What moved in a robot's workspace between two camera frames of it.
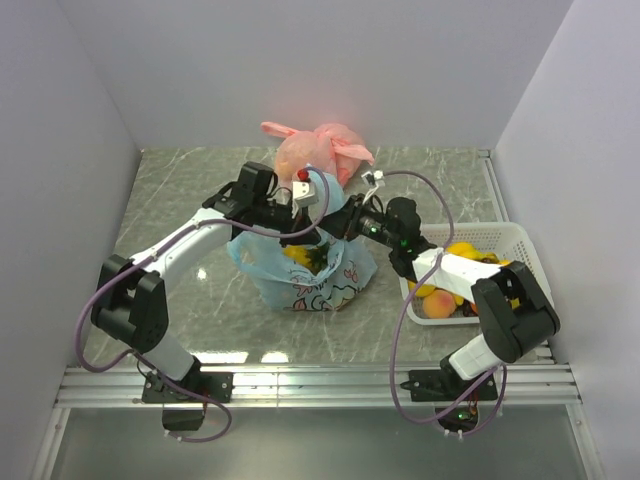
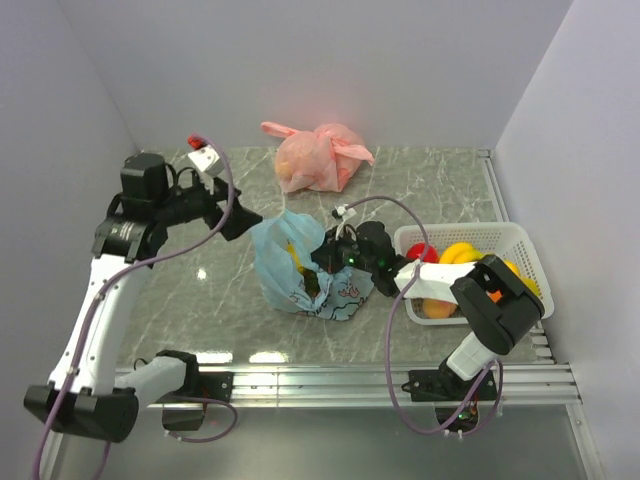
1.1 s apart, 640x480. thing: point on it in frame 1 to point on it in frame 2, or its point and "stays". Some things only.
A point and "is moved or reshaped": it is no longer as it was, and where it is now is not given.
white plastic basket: x=508 y=241 stays
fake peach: x=439 y=304 stays
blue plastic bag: x=262 y=259 is moved or reshaped
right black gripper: x=345 y=225 to x=328 y=255
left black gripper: x=300 y=224 to x=240 y=218
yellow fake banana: x=470 y=250 stays
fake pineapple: x=318 y=257 is moved or reshaped
